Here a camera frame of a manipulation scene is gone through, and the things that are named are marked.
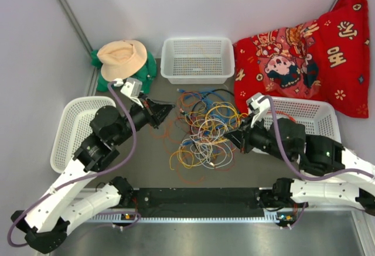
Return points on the white basket right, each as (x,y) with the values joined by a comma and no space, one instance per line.
(295,115)

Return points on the white basket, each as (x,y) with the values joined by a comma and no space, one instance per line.
(295,115)
(74,127)
(197,60)

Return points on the white basket left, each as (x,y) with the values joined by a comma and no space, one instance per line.
(74,127)

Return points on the white basket back centre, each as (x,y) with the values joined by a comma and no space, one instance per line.
(197,60)

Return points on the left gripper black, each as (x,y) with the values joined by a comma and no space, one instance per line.
(156,113)

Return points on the black base bar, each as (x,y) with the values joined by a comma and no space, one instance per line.
(229,202)

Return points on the peach bucket hat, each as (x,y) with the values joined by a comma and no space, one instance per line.
(121,59)

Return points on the red printed pillow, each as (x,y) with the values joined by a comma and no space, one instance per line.
(326,59)

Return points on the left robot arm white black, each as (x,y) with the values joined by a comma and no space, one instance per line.
(48,222)

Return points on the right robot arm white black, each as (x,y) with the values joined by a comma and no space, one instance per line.
(326,171)

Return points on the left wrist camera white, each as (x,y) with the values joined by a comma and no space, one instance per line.
(131,88)

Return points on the green cloth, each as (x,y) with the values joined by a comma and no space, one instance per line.
(146,74)

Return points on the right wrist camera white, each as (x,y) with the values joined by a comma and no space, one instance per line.
(258,106)

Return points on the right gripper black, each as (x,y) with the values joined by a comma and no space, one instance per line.
(242,137)

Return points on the white cloth right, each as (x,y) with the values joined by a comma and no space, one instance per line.
(348,153)

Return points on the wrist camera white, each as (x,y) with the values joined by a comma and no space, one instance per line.
(258,106)
(131,88)

